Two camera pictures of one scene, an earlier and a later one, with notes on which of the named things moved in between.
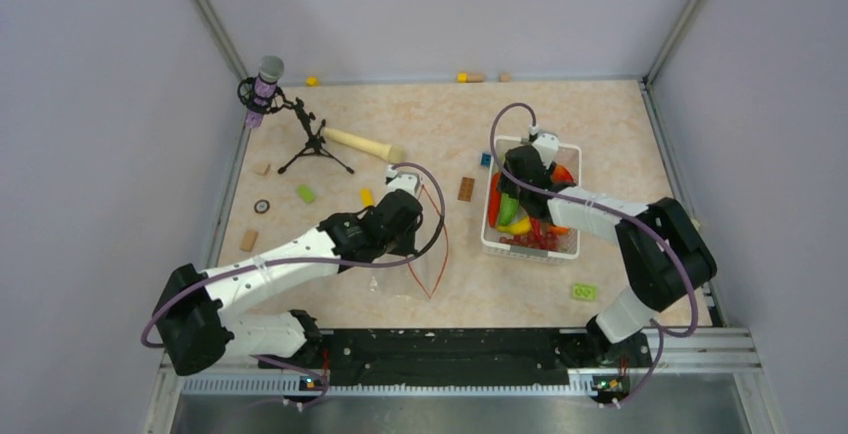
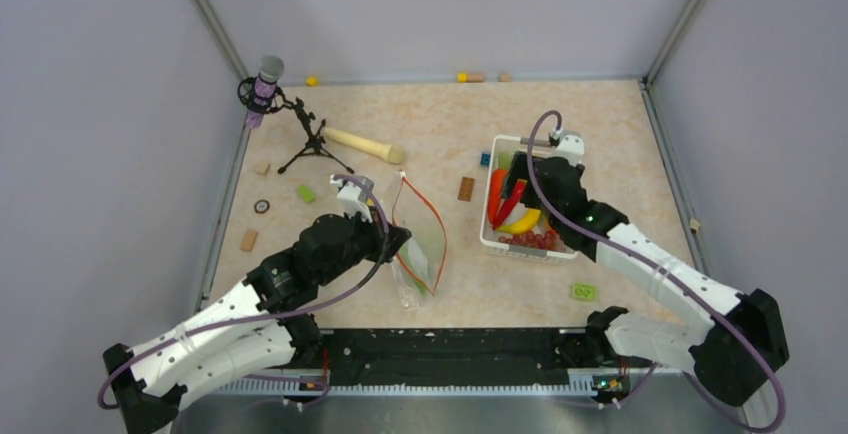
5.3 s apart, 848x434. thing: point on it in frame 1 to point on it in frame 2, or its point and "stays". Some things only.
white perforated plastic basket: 515,213 stays
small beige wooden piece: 262,168 stays
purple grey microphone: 270,71 stays
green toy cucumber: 509,207 to 416,264
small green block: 306,193 stays
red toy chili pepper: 536,227 to 515,199
